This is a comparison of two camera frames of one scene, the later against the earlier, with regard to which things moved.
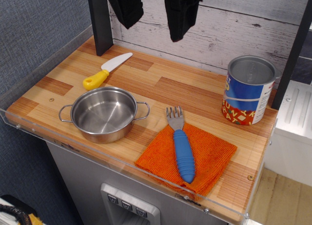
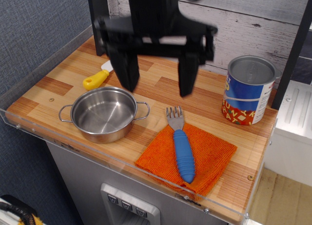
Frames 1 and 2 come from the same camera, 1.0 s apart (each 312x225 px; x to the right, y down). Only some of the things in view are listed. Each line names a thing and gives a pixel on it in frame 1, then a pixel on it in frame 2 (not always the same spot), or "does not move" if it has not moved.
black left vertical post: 99,6 does not move
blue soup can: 248,85 does not move
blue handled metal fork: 184,156 does not move
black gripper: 181,8 -> 156,26
